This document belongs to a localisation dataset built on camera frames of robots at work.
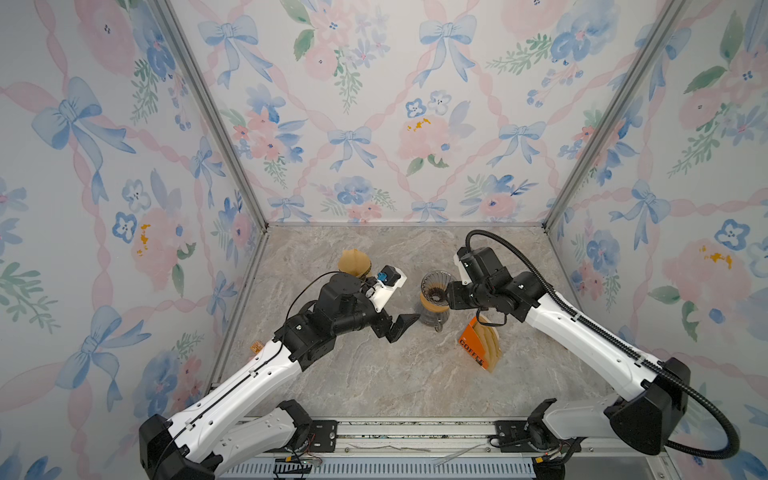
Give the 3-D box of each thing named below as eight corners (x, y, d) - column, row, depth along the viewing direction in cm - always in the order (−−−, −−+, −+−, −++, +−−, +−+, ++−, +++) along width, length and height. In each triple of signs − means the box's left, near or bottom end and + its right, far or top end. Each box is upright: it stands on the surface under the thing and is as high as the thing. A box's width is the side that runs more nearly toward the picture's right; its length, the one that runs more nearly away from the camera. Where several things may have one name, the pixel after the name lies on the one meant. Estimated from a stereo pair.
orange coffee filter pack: (488, 375, 86) (499, 361, 77) (455, 344, 92) (462, 328, 83) (503, 358, 89) (515, 343, 81) (471, 329, 95) (479, 313, 86)
